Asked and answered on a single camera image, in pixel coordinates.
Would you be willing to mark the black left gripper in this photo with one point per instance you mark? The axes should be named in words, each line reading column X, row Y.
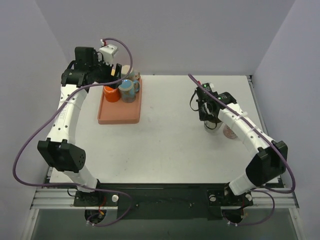
column 110, row 74

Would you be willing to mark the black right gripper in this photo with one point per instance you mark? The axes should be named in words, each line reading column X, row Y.
column 206, row 114

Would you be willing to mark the cream coral-pattern mug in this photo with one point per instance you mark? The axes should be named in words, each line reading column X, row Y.
column 130, row 75

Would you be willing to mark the blue mug orange interior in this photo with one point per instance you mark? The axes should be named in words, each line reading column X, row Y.
column 128, row 90

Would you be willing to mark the orange black-handled mug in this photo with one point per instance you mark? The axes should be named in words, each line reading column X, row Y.
column 111, row 95

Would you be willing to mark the cream seahorse mug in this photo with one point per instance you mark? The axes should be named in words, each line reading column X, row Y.
column 212, row 127

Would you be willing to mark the pink ghost pumpkin mug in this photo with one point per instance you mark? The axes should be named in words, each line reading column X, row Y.
column 229, row 132

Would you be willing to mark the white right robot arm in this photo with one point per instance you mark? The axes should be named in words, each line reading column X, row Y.
column 266, row 164

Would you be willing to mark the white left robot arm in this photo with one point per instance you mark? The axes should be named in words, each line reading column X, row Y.
column 59, row 149

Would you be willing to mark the salmon plastic tray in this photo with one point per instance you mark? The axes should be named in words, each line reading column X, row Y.
column 119, row 112

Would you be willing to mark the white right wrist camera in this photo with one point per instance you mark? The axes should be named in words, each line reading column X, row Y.
column 209, row 86

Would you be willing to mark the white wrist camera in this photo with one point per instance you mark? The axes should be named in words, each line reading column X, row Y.
column 108, row 53
column 209, row 86

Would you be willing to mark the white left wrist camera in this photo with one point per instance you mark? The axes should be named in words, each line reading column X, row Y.
column 108, row 53

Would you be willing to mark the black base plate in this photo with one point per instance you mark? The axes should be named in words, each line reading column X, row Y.
column 166, row 201

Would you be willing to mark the aluminium front rail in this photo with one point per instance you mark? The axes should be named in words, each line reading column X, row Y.
column 58, row 198

